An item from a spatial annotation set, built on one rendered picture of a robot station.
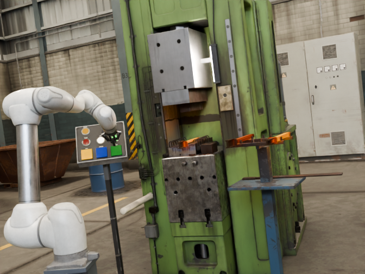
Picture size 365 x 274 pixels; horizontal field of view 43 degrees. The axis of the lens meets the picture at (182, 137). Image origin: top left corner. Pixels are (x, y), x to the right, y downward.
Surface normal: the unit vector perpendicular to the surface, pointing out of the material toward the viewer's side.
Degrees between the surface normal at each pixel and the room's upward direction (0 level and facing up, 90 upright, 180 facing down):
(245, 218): 90
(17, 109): 85
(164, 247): 90
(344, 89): 90
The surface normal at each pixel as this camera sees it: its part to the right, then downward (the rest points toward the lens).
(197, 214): -0.34, 0.11
